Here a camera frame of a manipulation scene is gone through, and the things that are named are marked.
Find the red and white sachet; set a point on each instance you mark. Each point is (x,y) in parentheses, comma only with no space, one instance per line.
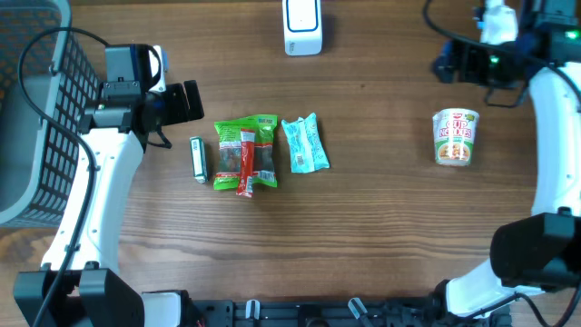
(244,187)

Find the grey plastic lattice basket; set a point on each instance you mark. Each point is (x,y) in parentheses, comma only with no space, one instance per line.
(41,63)

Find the light green snack packet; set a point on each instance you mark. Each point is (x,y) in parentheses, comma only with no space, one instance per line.
(306,151)

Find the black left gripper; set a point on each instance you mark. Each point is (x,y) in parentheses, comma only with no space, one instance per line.
(182,113)

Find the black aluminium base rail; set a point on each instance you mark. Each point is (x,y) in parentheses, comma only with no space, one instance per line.
(404,312)

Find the green carton with barcode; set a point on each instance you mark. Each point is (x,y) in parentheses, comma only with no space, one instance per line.
(199,162)

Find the bright green snack bag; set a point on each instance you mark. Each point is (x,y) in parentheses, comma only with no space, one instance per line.
(229,168)

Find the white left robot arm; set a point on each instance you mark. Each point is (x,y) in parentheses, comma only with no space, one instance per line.
(93,168)

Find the cup noodles cup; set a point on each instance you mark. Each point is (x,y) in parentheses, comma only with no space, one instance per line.
(454,131)

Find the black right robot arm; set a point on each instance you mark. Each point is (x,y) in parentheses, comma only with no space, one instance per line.
(537,50)

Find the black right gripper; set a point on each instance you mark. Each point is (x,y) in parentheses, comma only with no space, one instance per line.
(467,53)

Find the white barcode scanner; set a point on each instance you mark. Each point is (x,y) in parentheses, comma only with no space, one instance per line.
(302,27)

